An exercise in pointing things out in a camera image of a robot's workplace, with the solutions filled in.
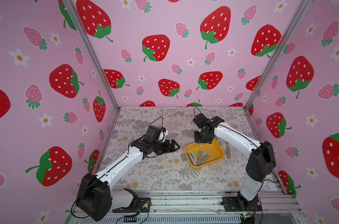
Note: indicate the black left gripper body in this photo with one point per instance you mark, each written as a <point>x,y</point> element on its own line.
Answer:
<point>162,147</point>

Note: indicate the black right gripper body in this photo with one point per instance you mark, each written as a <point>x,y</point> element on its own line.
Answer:
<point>202,136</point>

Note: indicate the yellow plastic storage box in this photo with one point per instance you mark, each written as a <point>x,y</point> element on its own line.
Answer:
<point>200,155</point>

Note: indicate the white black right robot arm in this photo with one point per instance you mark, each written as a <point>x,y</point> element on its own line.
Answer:
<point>259,156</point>

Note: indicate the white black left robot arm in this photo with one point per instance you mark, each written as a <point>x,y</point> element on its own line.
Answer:
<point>96,196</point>

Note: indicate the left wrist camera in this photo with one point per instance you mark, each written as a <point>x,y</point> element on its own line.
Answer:
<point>156,134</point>

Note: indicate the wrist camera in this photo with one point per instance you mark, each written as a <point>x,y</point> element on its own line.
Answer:
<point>156,134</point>
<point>200,120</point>

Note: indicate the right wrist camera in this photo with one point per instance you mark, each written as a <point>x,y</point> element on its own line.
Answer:
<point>200,120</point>

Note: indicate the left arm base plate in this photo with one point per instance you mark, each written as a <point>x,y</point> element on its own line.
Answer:
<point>141,205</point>

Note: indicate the aluminium frame rail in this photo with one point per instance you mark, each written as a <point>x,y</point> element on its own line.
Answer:
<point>211,207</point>

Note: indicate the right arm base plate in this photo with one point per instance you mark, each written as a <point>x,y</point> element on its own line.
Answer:
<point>240,204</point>

